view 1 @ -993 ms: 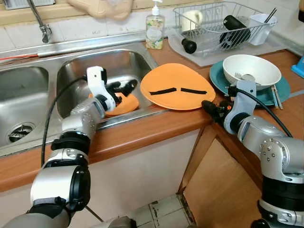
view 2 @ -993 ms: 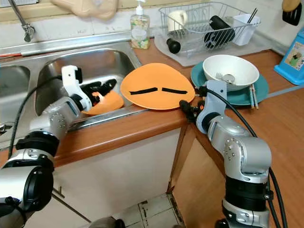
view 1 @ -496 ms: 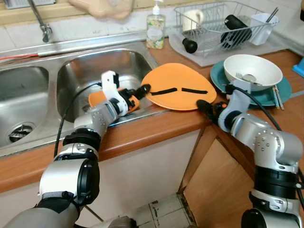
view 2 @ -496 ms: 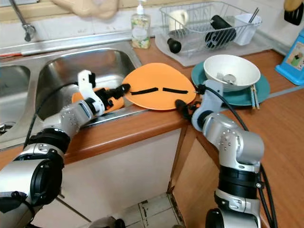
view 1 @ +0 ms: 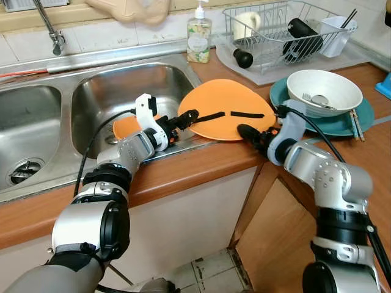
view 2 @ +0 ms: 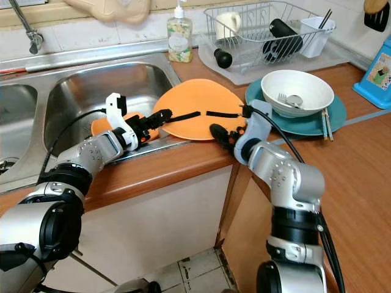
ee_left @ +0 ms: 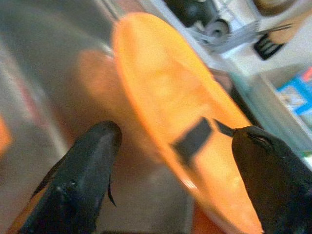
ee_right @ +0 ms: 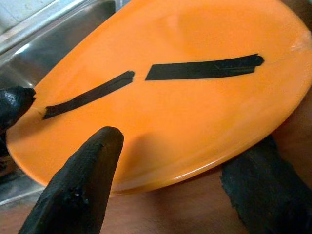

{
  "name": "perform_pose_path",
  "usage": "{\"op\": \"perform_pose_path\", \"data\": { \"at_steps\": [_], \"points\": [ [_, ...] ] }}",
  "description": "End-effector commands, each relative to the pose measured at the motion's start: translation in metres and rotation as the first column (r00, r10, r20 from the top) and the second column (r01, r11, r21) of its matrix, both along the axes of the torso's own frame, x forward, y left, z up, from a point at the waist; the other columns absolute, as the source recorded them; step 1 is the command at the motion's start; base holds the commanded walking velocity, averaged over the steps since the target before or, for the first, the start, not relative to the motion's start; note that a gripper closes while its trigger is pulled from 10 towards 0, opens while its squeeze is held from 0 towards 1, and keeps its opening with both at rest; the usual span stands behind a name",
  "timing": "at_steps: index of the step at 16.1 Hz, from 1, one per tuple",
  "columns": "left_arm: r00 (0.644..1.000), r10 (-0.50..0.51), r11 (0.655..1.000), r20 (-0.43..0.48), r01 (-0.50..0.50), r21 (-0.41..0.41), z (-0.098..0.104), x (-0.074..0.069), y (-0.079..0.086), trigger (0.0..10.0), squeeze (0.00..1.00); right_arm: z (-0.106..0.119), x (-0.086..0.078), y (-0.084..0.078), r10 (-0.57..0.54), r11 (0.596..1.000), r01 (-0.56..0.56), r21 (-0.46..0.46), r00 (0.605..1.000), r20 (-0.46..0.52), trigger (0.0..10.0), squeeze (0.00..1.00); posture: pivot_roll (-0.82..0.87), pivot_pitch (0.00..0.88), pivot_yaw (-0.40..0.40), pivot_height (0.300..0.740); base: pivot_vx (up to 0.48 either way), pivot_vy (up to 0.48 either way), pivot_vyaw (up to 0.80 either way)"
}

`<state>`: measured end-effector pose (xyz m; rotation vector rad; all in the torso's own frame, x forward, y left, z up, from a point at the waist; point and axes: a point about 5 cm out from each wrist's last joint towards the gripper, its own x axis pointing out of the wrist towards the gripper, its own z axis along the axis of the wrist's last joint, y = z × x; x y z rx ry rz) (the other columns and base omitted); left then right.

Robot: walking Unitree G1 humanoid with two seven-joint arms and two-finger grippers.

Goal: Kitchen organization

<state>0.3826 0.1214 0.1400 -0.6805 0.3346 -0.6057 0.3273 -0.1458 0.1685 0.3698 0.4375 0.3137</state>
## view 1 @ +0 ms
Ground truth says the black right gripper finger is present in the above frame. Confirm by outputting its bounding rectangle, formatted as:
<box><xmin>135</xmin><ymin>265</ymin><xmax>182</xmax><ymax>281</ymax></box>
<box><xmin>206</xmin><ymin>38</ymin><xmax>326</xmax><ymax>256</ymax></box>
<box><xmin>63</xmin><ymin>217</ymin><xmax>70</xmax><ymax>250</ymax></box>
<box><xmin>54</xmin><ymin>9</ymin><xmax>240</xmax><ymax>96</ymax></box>
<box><xmin>236</xmin><ymin>124</ymin><xmax>260</xmax><ymax>146</ymax></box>

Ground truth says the deep orange plate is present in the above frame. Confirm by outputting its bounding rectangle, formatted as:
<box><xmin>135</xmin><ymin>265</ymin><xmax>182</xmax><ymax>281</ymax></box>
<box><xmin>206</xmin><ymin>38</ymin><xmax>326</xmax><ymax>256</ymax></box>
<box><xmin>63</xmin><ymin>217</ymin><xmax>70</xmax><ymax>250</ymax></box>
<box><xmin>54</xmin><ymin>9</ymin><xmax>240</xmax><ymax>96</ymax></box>
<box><xmin>112</xmin><ymin>114</ymin><xmax>161</xmax><ymax>141</ymax></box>

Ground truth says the metal spoon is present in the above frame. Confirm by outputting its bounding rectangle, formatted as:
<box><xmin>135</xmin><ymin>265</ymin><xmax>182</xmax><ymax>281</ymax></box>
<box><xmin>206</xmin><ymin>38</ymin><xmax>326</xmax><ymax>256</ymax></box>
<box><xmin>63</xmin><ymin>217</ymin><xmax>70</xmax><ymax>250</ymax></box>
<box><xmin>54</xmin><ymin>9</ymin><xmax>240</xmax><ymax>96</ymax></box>
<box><xmin>312</xmin><ymin>95</ymin><xmax>338</xmax><ymax>112</ymax></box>

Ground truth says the kitchen cabinet orange wood countertop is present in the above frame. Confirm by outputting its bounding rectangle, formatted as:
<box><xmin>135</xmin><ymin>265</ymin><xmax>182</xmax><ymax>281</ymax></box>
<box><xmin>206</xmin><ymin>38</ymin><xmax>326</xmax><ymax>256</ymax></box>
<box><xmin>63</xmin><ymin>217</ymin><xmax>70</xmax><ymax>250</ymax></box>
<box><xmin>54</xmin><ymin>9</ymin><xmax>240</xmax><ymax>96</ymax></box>
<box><xmin>0</xmin><ymin>61</ymin><xmax>391</xmax><ymax>293</ymax></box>

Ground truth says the black strip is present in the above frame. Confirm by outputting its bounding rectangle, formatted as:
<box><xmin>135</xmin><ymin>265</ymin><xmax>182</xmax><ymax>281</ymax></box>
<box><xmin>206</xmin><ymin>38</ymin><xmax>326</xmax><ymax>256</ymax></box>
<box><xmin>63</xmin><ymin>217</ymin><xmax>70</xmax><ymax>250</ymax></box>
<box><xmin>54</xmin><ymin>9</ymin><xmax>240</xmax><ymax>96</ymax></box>
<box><xmin>193</xmin><ymin>111</ymin><xmax>227</xmax><ymax>123</ymax></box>

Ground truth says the stainless steel sink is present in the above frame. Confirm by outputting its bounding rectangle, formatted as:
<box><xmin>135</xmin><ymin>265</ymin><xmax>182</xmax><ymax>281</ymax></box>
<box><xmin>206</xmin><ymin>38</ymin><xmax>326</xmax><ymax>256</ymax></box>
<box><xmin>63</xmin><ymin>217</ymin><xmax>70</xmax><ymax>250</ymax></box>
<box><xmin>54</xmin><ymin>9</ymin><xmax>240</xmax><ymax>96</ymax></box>
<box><xmin>0</xmin><ymin>54</ymin><xmax>202</xmax><ymax>202</ymax></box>

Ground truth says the metal fork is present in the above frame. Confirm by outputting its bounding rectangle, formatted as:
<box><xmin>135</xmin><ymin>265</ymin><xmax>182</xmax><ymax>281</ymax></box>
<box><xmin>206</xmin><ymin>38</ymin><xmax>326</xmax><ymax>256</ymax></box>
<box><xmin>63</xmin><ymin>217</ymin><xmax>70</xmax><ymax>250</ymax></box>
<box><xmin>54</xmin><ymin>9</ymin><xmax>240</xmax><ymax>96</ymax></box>
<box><xmin>302</xmin><ymin>92</ymin><xmax>324</xmax><ymax>108</ymax></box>

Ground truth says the soap pump bottle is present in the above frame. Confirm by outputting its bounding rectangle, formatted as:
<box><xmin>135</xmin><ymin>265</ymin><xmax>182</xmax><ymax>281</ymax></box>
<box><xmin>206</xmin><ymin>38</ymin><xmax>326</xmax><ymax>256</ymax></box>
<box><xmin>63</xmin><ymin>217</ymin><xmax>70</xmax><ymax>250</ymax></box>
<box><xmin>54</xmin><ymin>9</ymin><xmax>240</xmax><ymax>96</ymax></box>
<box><xmin>186</xmin><ymin>0</ymin><xmax>213</xmax><ymax>64</ymax></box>

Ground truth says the wooden chopstick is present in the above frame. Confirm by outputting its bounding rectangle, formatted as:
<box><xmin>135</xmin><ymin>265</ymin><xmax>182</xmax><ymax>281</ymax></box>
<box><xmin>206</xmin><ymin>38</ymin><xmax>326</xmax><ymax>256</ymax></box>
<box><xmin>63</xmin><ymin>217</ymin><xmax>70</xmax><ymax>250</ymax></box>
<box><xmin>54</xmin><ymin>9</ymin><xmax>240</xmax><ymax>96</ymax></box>
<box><xmin>352</xmin><ymin>109</ymin><xmax>366</xmax><ymax>142</ymax></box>
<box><xmin>348</xmin><ymin>109</ymin><xmax>360</xmax><ymax>142</ymax></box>

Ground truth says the white bowl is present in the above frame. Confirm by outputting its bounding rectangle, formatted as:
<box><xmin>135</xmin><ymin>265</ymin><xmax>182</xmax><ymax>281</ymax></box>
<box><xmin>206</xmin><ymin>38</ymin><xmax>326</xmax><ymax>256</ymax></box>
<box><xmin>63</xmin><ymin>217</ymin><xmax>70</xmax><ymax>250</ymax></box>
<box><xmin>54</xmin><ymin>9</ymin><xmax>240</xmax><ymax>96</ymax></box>
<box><xmin>287</xmin><ymin>69</ymin><xmax>364</xmax><ymax>118</ymax></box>

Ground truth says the teal plate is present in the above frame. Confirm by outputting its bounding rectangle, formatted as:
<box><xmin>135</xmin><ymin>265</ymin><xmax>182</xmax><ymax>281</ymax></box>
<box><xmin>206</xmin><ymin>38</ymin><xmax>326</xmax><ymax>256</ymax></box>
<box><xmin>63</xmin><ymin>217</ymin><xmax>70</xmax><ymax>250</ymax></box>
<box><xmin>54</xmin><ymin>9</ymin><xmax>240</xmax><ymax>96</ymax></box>
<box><xmin>269</xmin><ymin>78</ymin><xmax>375</xmax><ymax>137</ymax></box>

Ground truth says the white mug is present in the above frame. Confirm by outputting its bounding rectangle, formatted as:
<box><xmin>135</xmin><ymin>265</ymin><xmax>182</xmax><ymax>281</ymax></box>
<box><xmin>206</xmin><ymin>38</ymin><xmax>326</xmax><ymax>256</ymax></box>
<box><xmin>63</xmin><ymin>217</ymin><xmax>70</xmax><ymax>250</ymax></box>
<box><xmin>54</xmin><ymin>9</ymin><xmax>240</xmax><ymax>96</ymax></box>
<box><xmin>232</xmin><ymin>11</ymin><xmax>262</xmax><ymax>42</ymax></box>

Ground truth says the black bottle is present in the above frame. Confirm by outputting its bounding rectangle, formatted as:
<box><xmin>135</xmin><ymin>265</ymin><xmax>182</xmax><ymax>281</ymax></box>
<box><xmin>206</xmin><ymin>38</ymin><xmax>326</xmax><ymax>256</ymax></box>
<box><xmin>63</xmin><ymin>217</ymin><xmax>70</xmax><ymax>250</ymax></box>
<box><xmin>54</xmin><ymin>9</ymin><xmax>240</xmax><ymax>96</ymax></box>
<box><xmin>282</xmin><ymin>18</ymin><xmax>323</xmax><ymax>63</ymax></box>

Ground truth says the grey drain tray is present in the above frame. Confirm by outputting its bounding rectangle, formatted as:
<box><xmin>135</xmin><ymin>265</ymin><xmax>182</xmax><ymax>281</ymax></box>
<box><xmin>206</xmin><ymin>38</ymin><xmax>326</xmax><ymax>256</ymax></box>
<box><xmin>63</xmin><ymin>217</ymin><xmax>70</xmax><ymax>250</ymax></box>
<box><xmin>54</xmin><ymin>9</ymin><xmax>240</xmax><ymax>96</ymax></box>
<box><xmin>215</xmin><ymin>40</ymin><xmax>376</xmax><ymax>86</ymax></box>

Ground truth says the white cutlery holder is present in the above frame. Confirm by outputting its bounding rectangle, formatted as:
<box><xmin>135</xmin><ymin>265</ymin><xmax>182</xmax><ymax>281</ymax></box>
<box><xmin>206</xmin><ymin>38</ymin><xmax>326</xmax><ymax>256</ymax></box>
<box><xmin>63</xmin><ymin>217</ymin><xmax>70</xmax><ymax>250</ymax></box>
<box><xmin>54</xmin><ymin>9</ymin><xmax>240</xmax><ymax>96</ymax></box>
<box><xmin>319</xmin><ymin>16</ymin><xmax>357</xmax><ymax>59</ymax></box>

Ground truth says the blue plastic box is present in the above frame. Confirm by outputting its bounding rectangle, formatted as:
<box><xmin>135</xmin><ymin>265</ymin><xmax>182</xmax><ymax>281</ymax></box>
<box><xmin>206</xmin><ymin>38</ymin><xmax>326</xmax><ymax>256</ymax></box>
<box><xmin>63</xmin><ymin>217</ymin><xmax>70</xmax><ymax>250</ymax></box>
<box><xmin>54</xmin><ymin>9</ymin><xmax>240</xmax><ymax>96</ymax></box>
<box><xmin>376</xmin><ymin>72</ymin><xmax>391</xmax><ymax>100</ymax></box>

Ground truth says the metal faucet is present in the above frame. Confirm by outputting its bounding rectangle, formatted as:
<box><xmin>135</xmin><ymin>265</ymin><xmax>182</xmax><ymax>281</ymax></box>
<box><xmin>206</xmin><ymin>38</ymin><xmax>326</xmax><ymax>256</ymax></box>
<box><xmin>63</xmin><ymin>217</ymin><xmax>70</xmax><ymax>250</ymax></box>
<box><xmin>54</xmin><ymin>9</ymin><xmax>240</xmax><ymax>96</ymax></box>
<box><xmin>32</xmin><ymin>0</ymin><xmax>67</xmax><ymax>57</ymax></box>

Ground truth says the dark chopstick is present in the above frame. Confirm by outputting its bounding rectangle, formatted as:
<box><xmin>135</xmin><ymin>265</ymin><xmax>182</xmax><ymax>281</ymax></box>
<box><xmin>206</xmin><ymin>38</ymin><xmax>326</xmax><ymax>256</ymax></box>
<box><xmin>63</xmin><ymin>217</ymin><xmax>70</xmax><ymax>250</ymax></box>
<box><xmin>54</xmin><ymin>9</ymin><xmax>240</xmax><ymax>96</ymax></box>
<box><xmin>341</xmin><ymin>9</ymin><xmax>359</xmax><ymax>30</ymax></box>

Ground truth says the sink drain strainer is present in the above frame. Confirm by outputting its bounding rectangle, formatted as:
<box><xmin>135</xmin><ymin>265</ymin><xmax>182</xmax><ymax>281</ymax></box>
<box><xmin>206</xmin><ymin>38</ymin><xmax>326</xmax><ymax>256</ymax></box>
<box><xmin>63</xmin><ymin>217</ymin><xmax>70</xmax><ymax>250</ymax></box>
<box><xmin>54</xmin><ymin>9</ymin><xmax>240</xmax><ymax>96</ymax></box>
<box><xmin>6</xmin><ymin>157</ymin><xmax>45</xmax><ymax>187</ymax></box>

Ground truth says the thin red tube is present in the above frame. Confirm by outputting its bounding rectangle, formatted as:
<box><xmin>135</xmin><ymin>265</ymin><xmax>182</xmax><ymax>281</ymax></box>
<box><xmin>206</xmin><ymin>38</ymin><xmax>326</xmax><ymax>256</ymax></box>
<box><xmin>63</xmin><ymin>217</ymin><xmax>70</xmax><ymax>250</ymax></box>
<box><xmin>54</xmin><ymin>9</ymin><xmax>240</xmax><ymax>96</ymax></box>
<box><xmin>0</xmin><ymin>69</ymin><xmax>48</xmax><ymax>79</ymax></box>

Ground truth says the grey robot leg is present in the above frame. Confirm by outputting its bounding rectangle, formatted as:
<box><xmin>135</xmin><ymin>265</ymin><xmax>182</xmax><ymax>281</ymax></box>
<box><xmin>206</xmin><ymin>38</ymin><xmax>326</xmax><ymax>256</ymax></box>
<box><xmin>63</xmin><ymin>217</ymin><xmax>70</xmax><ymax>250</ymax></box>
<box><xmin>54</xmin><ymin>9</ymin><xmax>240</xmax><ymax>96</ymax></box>
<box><xmin>131</xmin><ymin>278</ymin><xmax>181</xmax><ymax>293</ymax></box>

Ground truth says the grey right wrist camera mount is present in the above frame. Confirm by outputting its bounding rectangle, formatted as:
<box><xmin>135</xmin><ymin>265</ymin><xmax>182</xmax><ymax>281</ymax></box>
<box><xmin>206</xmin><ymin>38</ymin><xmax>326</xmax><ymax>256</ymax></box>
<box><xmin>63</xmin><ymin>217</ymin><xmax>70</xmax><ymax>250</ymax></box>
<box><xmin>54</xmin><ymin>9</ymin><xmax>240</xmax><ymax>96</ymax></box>
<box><xmin>268</xmin><ymin>101</ymin><xmax>306</xmax><ymax>164</ymax></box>

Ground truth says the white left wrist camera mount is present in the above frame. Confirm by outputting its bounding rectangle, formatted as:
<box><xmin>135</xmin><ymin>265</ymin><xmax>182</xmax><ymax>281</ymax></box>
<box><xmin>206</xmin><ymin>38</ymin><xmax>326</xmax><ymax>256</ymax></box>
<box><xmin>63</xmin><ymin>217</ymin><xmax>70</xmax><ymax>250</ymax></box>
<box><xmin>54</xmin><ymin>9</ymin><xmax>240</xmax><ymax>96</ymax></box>
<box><xmin>134</xmin><ymin>93</ymin><xmax>169</xmax><ymax>152</ymax></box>

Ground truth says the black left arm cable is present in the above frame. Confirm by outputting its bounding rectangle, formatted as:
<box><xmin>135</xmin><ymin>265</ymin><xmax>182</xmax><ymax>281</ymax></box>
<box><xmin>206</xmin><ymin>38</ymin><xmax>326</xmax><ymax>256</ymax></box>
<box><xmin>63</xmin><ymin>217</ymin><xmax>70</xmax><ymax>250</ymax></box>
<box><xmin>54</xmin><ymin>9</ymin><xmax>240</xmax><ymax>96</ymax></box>
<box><xmin>73</xmin><ymin>109</ymin><xmax>138</xmax><ymax>197</ymax></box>

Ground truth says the wire dish rack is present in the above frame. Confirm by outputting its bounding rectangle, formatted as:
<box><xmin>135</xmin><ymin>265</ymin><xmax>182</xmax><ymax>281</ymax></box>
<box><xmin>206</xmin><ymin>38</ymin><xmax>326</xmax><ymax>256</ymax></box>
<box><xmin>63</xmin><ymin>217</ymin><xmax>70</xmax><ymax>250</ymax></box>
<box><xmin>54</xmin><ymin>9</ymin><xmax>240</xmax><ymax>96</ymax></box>
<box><xmin>222</xmin><ymin>0</ymin><xmax>358</xmax><ymax>63</ymax></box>

